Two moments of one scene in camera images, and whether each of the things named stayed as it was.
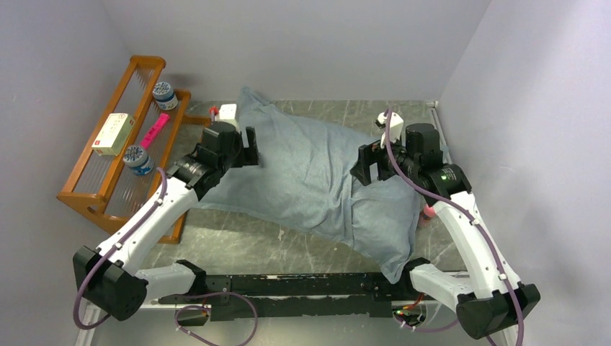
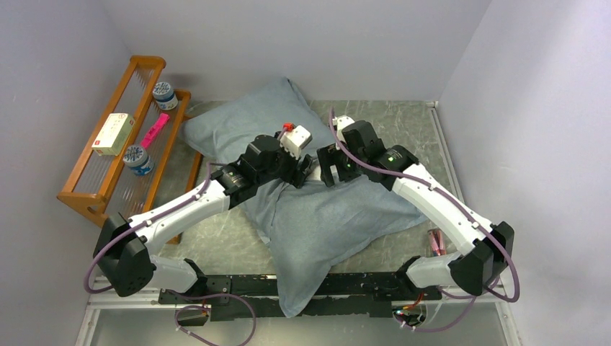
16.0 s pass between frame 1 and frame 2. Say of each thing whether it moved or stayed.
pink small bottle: moved
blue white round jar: stayed
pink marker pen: stayed
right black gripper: moved
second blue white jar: stayed
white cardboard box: stayed
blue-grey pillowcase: moved
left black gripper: moved
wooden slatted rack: stayed
